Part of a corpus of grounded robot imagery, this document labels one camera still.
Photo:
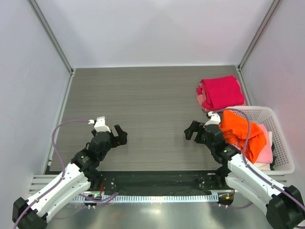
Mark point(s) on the orange t shirt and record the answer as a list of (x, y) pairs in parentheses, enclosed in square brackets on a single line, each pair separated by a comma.
[(236, 129)]

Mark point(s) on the white slotted cable duct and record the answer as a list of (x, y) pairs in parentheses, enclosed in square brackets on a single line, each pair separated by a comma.
[(149, 199)]

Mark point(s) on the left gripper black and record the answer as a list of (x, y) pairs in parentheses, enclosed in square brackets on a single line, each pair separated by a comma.
[(121, 134)]

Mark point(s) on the black garment in basket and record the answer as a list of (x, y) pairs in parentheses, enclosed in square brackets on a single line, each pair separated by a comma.
[(274, 157)]

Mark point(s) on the right aluminium frame post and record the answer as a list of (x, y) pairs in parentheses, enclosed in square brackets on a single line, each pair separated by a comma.
[(258, 34)]

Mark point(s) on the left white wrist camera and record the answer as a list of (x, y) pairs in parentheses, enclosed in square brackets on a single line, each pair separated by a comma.
[(99, 124)]

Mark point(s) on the left aluminium frame post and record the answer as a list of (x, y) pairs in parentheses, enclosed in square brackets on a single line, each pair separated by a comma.
[(43, 21)]

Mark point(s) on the light pink t shirt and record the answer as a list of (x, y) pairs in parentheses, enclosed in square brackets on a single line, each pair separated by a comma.
[(259, 145)]

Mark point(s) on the folded salmon pink t shirt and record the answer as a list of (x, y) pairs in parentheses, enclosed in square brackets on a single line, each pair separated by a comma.
[(201, 97)]

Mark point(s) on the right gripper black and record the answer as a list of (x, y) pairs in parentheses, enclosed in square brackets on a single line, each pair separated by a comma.
[(196, 126)]

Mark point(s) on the folded magenta t shirt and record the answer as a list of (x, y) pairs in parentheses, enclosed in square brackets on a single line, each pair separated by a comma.
[(222, 92)]

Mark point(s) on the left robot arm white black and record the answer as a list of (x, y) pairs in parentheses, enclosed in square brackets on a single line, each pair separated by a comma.
[(78, 176)]

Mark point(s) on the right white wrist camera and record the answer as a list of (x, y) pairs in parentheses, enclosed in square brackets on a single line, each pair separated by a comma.
[(214, 119)]

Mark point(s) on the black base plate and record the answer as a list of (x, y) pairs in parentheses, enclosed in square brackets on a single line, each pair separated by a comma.
[(159, 183)]

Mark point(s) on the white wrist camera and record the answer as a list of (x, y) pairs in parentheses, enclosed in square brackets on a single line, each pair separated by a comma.
[(214, 119), (99, 124)]

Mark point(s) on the white plastic basket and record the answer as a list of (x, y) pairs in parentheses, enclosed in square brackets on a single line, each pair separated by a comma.
[(263, 115)]

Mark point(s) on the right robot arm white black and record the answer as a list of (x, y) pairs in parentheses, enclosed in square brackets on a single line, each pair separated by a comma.
[(283, 206)]

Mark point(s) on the aluminium frame post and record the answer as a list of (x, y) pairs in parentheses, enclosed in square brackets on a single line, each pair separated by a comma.
[(258, 34), (43, 21)]

